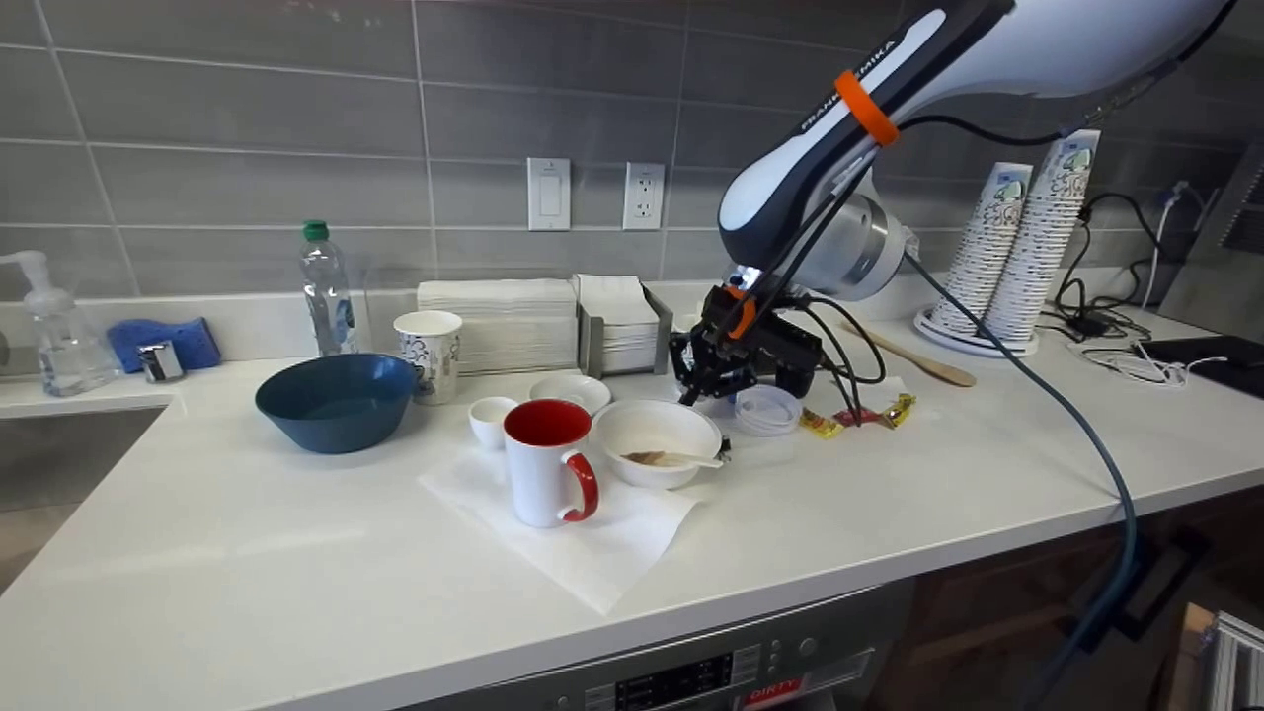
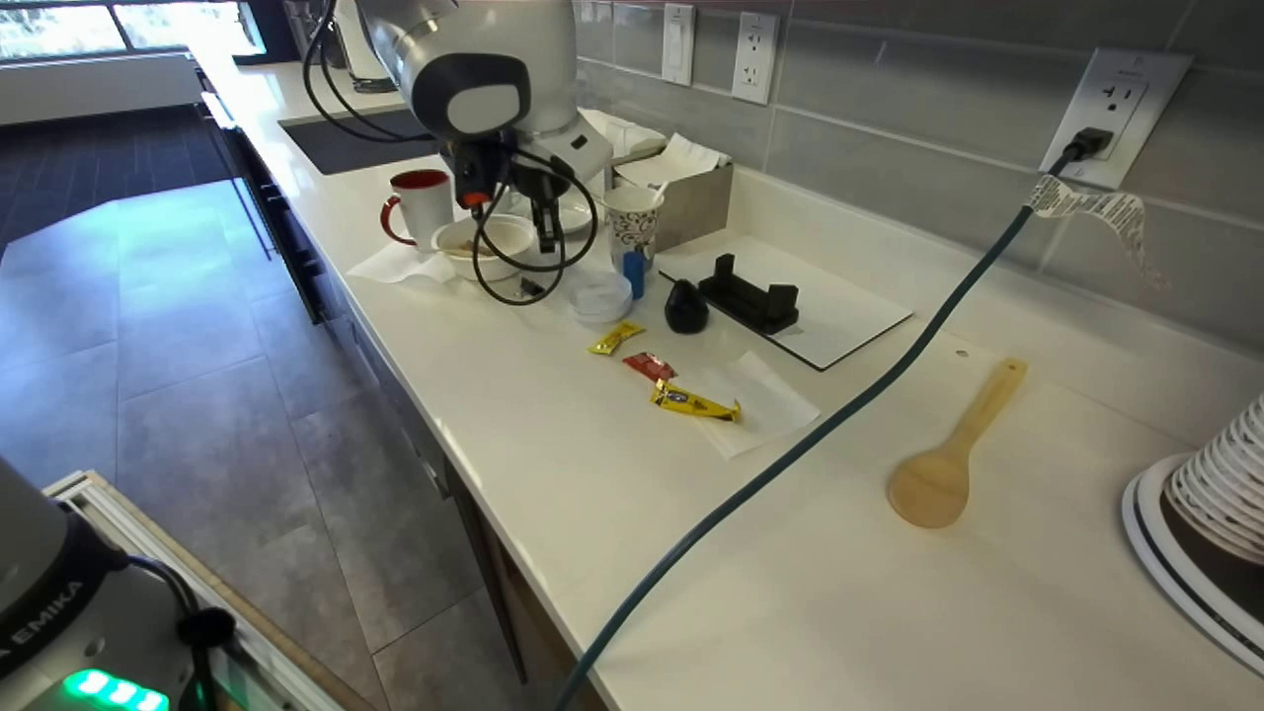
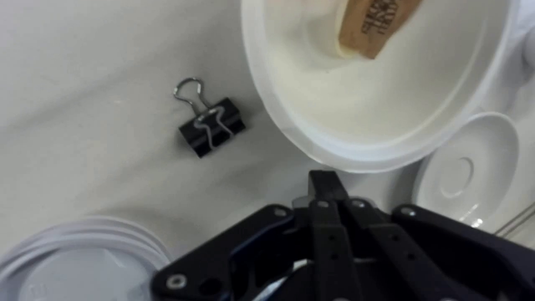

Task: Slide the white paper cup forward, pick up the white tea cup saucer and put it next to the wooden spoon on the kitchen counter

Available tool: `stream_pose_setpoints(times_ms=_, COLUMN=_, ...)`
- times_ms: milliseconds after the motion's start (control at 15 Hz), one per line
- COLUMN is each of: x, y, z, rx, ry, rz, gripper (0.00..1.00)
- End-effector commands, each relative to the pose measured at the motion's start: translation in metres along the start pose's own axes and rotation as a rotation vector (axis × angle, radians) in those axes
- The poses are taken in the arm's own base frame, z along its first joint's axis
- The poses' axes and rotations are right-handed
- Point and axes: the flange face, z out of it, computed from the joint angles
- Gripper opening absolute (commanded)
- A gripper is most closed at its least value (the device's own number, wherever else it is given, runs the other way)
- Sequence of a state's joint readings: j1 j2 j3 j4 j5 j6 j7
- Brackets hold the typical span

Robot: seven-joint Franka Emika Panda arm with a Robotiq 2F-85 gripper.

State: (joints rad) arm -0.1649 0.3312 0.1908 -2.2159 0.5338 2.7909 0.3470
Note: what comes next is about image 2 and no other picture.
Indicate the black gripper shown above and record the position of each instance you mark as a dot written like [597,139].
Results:
[488,162]

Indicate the patterned white paper cup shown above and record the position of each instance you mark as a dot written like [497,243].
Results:
[634,229]

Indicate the grey robot base green light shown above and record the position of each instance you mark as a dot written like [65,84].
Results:
[65,619]

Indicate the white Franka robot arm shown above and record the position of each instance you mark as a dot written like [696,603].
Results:
[497,42]

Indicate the dark kitchen sink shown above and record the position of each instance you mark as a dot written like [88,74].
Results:
[341,145]

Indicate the dark counter cabinet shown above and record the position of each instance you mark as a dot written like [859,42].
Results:
[505,619]

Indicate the wooden spoon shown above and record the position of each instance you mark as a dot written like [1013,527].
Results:
[934,487]

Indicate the white mug red inside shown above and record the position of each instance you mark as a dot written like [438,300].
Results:
[425,209]

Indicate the small blue cylinder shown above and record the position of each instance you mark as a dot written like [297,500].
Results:
[637,272]

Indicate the folded white paper towels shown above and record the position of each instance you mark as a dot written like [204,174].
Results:
[628,130]

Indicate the small yellow packet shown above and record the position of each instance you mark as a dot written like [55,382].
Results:
[618,337]

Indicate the white napkins stack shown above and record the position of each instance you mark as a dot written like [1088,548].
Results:
[671,158]

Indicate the white box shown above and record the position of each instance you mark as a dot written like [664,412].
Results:
[692,213]

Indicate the black round object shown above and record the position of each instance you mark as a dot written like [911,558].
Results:
[683,308]

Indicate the red packet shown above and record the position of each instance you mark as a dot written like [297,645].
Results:
[649,363]

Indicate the white kettle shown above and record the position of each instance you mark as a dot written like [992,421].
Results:
[356,60]

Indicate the black plastic holder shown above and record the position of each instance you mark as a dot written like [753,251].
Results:
[753,300]

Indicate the long yellow packet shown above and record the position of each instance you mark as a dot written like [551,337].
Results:
[696,404]

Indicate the black countertop appliance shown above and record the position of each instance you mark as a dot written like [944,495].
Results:
[283,25]

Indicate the clear plastic wrapper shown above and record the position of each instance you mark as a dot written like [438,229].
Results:
[775,397]

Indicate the white rectangular board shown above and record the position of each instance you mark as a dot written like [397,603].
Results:
[841,320]

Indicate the white window ledge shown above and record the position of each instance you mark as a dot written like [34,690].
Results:
[93,84]

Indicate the black power plug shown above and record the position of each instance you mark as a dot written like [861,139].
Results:
[1084,145]

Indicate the white plate dark rim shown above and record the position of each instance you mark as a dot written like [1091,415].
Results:
[1169,558]

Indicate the white wall switch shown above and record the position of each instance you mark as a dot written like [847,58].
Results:
[678,42]

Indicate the white metal cart frame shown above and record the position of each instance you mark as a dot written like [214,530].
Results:
[160,534]

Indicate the clear plastic wall hook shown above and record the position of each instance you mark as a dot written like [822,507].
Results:
[1099,208]

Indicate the white wall outlet with plug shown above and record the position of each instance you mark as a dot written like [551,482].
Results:
[1133,84]

